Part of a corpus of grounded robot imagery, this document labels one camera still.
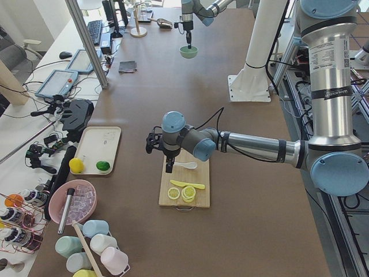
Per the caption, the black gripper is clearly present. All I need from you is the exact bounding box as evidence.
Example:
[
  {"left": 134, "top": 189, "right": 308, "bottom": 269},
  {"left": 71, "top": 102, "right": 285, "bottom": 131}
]
[
  {"left": 163, "top": 144, "right": 180, "bottom": 173},
  {"left": 186, "top": 30, "right": 192, "bottom": 48}
]

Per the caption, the light green bowl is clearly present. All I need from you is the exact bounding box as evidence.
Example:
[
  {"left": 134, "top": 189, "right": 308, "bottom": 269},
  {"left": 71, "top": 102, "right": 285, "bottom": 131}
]
[{"left": 179, "top": 46, "right": 198, "bottom": 59}]

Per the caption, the white ceramic spoon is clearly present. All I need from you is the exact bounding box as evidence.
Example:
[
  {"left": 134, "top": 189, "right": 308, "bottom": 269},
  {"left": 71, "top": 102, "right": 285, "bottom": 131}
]
[{"left": 174, "top": 162, "right": 197, "bottom": 170}]

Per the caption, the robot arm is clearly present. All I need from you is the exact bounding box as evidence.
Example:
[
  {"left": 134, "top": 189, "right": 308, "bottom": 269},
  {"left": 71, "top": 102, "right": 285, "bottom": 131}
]
[
  {"left": 175, "top": 0, "right": 232, "bottom": 49},
  {"left": 159, "top": 1, "right": 368, "bottom": 197}
]

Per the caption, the pink bowl with ice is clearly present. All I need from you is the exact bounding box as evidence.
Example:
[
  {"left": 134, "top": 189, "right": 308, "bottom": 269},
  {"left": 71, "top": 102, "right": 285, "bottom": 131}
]
[{"left": 48, "top": 179, "right": 97, "bottom": 225}]

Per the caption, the bamboo cutting board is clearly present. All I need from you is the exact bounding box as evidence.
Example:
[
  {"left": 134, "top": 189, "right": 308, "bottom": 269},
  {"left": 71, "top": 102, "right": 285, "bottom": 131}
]
[{"left": 159, "top": 150, "right": 210, "bottom": 208}]

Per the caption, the single lemon slice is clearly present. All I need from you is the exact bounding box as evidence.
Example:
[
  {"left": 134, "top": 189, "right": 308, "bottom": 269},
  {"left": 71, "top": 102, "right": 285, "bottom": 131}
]
[{"left": 167, "top": 187, "right": 180, "bottom": 200}]

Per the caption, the metal scoop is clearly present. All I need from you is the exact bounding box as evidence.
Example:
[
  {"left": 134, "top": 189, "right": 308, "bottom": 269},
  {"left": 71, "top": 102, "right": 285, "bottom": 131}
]
[{"left": 148, "top": 18, "right": 173, "bottom": 29}]

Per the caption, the top stacked lemon slice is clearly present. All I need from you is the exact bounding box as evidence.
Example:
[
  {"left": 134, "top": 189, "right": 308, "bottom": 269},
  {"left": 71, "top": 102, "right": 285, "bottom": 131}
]
[{"left": 182, "top": 186, "right": 196, "bottom": 196}]

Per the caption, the stacked lemon slice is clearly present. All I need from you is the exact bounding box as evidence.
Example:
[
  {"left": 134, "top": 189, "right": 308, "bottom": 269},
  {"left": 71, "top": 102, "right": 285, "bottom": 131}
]
[
  {"left": 181, "top": 191, "right": 195, "bottom": 203},
  {"left": 182, "top": 186, "right": 196, "bottom": 196}
]

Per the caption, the yellow plastic knife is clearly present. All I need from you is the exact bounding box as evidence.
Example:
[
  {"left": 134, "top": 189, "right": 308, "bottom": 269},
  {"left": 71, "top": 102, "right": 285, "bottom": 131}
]
[{"left": 170, "top": 179, "right": 206, "bottom": 190}]

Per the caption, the lower stacked lemon slice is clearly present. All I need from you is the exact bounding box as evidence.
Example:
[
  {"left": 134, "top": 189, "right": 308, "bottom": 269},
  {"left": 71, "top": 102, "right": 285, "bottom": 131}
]
[{"left": 181, "top": 191, "right": 195, "bottom": 203}]

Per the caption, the wooden mug tree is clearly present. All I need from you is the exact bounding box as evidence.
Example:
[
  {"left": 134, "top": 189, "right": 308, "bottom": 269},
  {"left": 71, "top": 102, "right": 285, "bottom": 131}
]
[{"left": 128, "top": 1, "right": 147, "bottom": 38}]

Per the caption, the grey folded cloth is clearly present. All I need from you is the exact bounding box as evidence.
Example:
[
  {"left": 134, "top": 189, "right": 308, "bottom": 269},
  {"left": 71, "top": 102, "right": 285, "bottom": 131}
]
[{"left": 118, "top": 61, "right": 137, "bottom": 73}]

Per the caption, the green lime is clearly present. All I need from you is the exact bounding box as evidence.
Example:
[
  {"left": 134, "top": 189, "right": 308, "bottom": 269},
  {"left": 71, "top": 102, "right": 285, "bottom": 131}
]
[{"left": 96, "top": 160, "right": 111, "bottom": 171}]

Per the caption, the cream serving tray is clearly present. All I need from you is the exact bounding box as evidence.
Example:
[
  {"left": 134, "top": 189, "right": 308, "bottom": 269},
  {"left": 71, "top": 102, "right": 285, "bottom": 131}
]
[{"left": 70, "top": 126, "right": 121, "bottom": 175}]

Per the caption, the yellow lemon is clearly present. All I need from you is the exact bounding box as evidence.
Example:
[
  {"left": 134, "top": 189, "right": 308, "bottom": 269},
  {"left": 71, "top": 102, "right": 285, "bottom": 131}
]
[{"left": 69, "top": 158, "right": 84, "bottom": 174}]

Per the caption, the black keyboard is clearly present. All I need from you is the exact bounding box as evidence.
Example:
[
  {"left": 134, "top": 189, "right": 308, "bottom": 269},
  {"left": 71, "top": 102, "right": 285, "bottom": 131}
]
[{"left": 87, "top": 20, "right": 103, "bottom": 46}]

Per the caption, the light blue cup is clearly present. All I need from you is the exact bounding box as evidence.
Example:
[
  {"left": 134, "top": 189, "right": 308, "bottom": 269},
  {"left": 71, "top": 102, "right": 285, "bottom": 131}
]
[{"left": 82, "top": 219, "right": 110, "bottom": 238}]

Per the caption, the metal muddler rod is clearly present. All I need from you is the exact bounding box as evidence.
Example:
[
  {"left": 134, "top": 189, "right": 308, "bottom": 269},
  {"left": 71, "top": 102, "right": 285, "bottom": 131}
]
[{"left": 57, "top": 188, "right": 75, "bottom": 235}]

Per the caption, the pale white cup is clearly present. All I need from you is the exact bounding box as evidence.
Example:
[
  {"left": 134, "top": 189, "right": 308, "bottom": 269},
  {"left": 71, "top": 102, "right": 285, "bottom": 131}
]
[{"left": 90, "top": 234, "right": 118, "bottom": 256}]

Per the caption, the upper teach pendant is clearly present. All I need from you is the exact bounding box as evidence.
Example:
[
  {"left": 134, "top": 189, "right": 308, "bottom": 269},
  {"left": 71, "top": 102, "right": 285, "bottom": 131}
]
[{"left": 66, "top": 49, "right": 93, "bottom": 74}]

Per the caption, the teach pendant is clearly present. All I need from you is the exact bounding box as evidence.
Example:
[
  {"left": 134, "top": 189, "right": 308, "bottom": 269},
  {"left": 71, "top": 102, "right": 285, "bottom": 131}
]
[
  {"left": 66, "top": 49, "right": 93, "bottom": 74},
  {"left": 35, "top": 70, "right": 78, "bottom": 99}
]

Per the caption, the pink cup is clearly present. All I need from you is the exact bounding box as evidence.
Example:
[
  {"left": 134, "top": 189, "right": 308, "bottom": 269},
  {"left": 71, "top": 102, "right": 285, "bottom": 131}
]
[{"left": 100, "top": 247, "right": 129, "bottom": 275}]

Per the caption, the black computer mouse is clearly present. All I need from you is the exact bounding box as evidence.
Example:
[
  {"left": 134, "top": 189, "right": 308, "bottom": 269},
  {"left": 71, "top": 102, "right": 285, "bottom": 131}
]
[{"left": 59, "top": 51, "right": 73, "bottom": 59}]

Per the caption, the pale green cup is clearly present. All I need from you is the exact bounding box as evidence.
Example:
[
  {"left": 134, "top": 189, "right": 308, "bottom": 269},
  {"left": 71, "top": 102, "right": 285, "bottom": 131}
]
[{"left": 55, "top": 236, "right": 82, "bottom": 259}]

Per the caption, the lower teach pendant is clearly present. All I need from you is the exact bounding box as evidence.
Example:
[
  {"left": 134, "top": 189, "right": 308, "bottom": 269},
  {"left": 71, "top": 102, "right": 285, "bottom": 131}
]
[{"left": 35, "top": 70, "right": 78, "bottom": 99}]

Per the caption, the orange fruit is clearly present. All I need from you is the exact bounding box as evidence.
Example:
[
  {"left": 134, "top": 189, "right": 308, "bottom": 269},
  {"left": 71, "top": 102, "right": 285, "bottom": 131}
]
[{"left": 5, "top": 194, "right": 24, "bottom": 207}]

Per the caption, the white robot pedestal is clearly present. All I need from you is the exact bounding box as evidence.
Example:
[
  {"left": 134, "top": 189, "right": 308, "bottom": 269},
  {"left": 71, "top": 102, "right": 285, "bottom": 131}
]
[{"left": 228, "top": 0, "right": 288, "bottom": 102}]

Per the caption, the white wire cup rack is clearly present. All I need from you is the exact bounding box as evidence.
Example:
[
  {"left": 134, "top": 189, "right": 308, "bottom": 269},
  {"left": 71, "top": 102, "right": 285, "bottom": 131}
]
[{"left": 90, "top": 234, "right": 130, "bottom": 276}]

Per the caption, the aluminium frame post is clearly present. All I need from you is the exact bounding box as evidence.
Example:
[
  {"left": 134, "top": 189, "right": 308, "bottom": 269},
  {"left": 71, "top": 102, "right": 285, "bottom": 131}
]
[{"left": 65, "top": 0, "right": 108, "bottom": 89}]

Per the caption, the copper wire bottle rack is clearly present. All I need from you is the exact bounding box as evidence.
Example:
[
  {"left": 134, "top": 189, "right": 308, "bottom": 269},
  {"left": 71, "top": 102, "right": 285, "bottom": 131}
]
[{"left": 1, "top": 194, "right": 48, "bottom": 254}]

